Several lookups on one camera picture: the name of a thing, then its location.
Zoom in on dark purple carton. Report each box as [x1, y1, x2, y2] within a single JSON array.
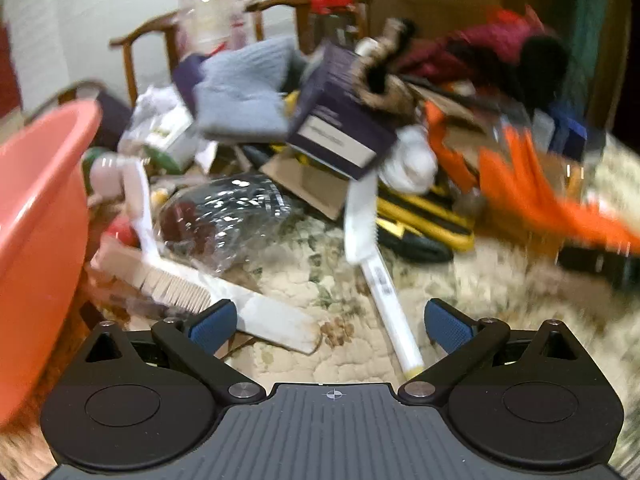
[[172, 55, 211, 111]]

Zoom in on small red object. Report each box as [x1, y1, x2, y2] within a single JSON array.
[[105, 217, 138, 248]]

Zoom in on dark bottle red lid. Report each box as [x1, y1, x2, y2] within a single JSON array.
[[310, 0, 368, 51]]

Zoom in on clear bag of black items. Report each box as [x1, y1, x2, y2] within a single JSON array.
[[160, 175, 301, 276]]

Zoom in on brown cardboard piece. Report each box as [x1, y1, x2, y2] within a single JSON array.
[[260, 152, 351, 221]]

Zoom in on leopard print fabric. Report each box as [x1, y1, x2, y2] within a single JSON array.
[[350, 17, 421, 111]]

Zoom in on pink plastic basin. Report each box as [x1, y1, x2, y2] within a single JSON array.
[[0, 99, 103, 428]]

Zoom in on white long-handled scrub brush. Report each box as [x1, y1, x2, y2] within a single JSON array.
[[90, 155, 323, 356]]

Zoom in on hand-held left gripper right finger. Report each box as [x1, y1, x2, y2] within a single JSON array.
[[397, 298, 583, 407]]

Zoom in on white rolled sock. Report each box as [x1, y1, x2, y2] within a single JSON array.
[[380, 125, 438, 196]]

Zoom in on white pen yellow tip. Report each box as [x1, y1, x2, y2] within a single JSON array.
[[360, 255, 426, 378]]

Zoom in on maroon padded glove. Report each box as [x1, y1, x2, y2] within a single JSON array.
[[395, 7, 571, 111]]

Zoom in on white plastic comb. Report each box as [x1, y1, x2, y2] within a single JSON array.
[[345, 175, 381, 266]]

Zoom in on wooden armchair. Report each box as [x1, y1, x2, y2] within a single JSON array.
[[109, 0, 373, 108]]

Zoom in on purple box white label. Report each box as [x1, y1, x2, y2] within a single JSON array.
[[287, 42, 398, 181]]

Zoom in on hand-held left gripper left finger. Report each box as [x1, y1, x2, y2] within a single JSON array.
[[82, 299, 266, 406]]

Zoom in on teal curtain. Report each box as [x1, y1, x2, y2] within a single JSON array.
[[570, 0, 616, 126]]

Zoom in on bag of paper cups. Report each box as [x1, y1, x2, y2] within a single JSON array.
[[172, 0, 256, 56]]

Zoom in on grey knitted hat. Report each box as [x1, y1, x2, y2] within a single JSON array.
[[192, 36, 308, 141]]

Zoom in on yellow black utility knife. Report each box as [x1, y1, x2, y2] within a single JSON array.
[[375, 220, 456, 263], [375, 185, 476, 253]]

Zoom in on floral quilted tablecloth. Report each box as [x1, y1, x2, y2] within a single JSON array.
[[0, 150, 640, 466]]

